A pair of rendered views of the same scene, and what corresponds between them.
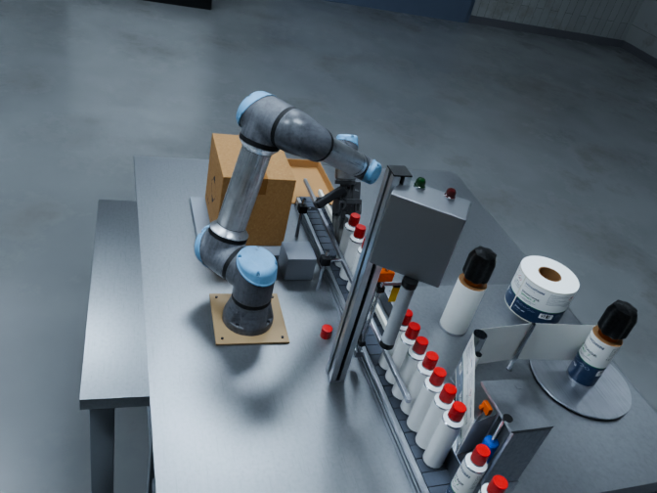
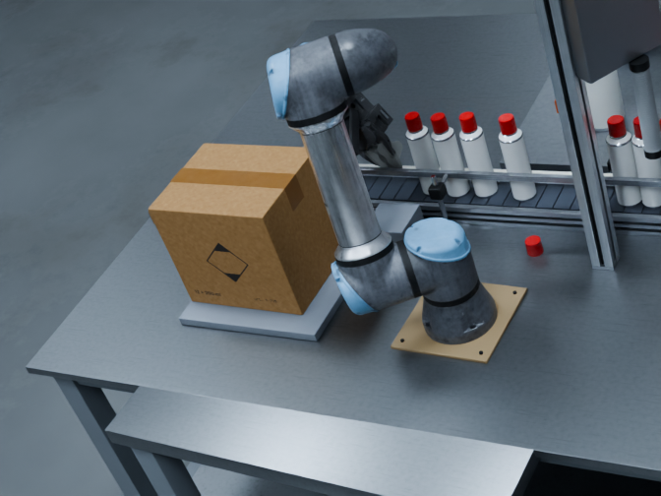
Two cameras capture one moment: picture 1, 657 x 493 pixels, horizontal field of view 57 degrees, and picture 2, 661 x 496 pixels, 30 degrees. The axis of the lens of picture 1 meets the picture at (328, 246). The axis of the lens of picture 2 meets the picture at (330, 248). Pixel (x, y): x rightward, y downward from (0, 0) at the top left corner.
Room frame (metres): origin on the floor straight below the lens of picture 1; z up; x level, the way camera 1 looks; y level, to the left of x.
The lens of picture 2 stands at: (-0.27, 1.19, 2.46)
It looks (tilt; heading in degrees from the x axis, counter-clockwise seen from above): 36 degrees down; 334
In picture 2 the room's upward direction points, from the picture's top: 21 degrees counter-clockwise
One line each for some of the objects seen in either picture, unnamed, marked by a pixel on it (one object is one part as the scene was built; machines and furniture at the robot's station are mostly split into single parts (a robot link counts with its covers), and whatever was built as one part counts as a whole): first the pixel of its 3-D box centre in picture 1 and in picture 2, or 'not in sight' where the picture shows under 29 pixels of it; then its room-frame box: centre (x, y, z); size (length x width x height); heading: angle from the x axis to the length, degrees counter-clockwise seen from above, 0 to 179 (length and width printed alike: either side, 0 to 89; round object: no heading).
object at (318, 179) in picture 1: (298, 180); not in sight; (2.22, 0.19, 0.85); 0.30 x 0.26 x 0.04; 25
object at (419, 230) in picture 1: (419, 231); (602, 9); (1.18, -0.19, 1.38); 0.17 x 0.10 x 0.19; 80
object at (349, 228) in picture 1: (348, 241); (423, 153); (1.67, -0.06, 0.98); 0.05 x 0.05 x 0.20
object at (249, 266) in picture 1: (253, 274); (438, 257); (1.35, 0.19, 1.00); 0.13 x 0.12 x 0.14; 60
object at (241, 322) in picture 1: (249, 305); (454, 300); (1.34, 0.18, 0.89); 0.15 x 0.15 x 0.10
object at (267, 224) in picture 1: (247, 189); (252, 226); (1.82, 0.33, 0.99); 0.30 x 0.24 x 0.27; 24
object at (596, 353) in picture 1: (602, 343); not in sight; (1.40, -0.84, 1.04); 0.09 x 0.09 x 0.29
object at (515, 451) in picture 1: (493, 440); not in sight; (0.96, -0.48, 1.01); 0.14 x 0.13 x 0.26; 25
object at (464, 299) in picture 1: (468, 291); (594, 64); (1.50, -0.45, 1.03); 0.09 x 0.09 x 0.30
